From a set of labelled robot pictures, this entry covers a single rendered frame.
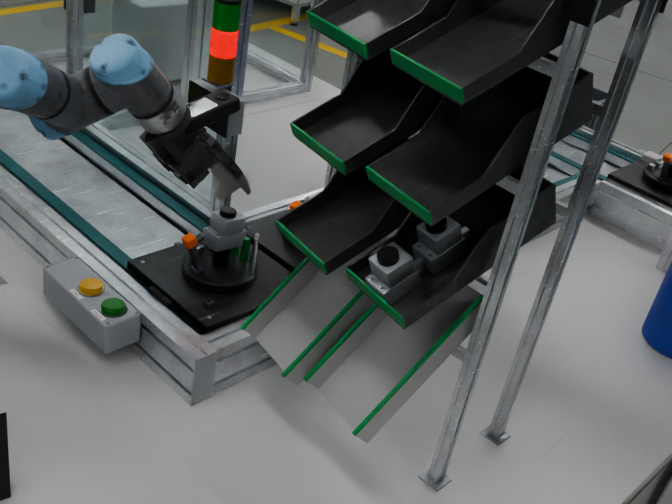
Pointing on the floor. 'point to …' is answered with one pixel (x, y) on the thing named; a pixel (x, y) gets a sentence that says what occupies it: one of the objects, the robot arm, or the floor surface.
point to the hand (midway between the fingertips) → (232, 176)
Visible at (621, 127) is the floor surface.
